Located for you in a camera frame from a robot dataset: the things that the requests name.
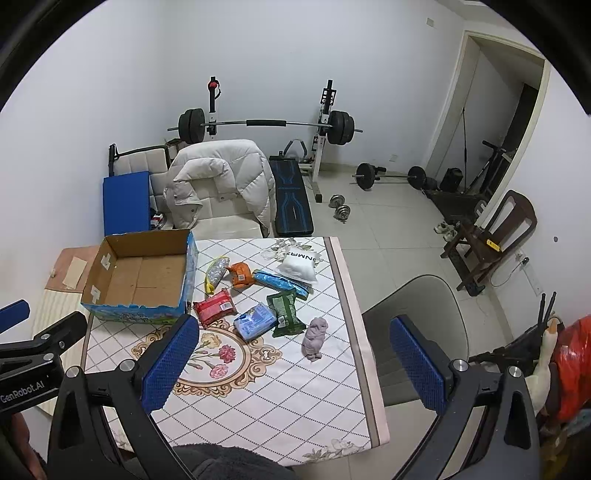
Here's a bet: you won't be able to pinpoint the red snack packet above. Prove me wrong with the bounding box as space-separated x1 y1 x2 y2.
192 288 238 329

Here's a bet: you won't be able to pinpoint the light blue tissue pack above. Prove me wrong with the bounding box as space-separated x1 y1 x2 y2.
233 303 277 342

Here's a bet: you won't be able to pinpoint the yellow silver scrub sponge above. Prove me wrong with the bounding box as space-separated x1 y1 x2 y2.
204 256 229 295

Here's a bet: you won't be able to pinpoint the green wipes packet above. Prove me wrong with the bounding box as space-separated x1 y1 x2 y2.
266 289 307 338

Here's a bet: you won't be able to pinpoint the grey office chair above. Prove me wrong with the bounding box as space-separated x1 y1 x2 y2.
361 274 471 408

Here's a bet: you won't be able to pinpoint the floral patterned tablecloth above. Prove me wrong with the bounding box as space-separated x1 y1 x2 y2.
82 237 391 466

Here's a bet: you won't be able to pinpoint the open cardboard box blue sides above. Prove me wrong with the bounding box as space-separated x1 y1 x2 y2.
81 230 198 324

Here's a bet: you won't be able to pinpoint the white goose plush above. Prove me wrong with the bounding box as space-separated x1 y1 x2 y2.
525 317 559 415

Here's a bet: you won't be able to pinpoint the dark wooden chair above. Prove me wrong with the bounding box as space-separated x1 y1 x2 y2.
441 190 538 297

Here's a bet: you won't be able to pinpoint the orange snack packet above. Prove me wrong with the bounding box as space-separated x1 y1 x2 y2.
228 262 256 289

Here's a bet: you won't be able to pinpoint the red plastic bag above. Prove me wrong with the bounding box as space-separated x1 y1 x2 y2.
553 315 591 423

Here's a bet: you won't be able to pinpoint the long blue foil packet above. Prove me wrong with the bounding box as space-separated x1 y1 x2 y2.
252 270 312 300

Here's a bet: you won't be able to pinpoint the blue folded mat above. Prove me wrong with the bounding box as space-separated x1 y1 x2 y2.
102 171 151 236

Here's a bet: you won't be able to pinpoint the white plastic bag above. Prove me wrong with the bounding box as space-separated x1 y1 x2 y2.
277 248 320 284

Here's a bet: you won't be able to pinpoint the beige padded chair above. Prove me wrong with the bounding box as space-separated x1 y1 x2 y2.
108 139 263 239

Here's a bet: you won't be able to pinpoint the barbell on floor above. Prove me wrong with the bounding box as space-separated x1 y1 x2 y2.
353 163 427 191

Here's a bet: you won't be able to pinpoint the black blue weight bench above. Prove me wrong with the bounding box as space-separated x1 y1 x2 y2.
270 158 314 237

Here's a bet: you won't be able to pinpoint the white puffer jacket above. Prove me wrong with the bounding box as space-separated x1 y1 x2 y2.
163 139 276 238

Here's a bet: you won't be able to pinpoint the barbell on rack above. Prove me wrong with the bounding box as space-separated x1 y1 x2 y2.
168 108 363 146

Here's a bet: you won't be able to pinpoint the white squat rack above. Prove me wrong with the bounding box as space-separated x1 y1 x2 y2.
204 76 337 203

